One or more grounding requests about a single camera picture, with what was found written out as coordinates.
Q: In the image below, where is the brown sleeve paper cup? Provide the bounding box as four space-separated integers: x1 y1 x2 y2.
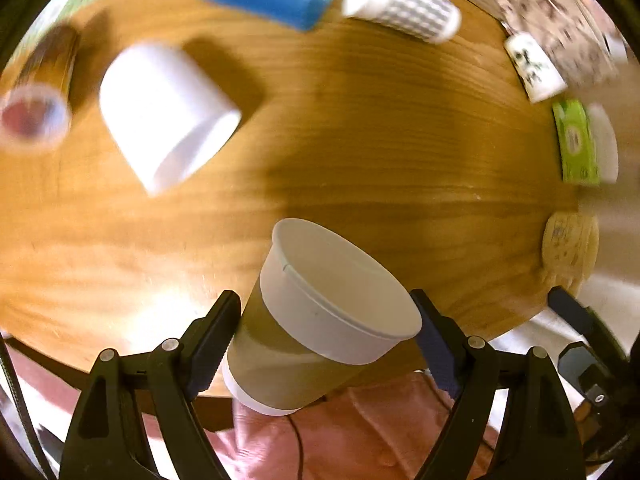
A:
221 218 422 416

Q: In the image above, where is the white cup with plant print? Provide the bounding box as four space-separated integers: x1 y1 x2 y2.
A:
504 32 567 103

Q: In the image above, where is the plain white cup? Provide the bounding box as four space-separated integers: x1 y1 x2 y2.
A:
99 44 242 196

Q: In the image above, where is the brown clear plastic cup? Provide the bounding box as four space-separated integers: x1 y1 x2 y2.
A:
1 23 80 153

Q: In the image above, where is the checkered paper cup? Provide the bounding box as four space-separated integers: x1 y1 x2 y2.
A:
342 0 462 44

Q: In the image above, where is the cream yellow mug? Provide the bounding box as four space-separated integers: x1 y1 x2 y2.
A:
541 211 600 297

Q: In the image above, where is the green tissue pack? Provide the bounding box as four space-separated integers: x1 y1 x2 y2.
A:
552 99 620 186

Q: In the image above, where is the patterned storage box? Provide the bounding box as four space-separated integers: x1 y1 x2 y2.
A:
496 0 617 87

